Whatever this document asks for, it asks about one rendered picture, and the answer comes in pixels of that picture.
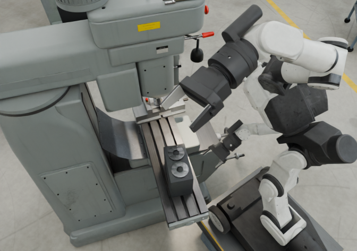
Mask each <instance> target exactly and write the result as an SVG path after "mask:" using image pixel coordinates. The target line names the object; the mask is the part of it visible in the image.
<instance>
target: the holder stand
mask: <svg viewBox="0 0 357 251"><path fill-rule="evenodd" d="M164 160H165V167H166V173H167V178H168V183H169V189H170V193H171V197H176V196H181V195H186V194H192V190H193V174H192V170H191V166H190V162H189V158H188V154H187V151H186V147H185V144H184V143H183V144H177V145H171V146H165V147H164Z"/></svg>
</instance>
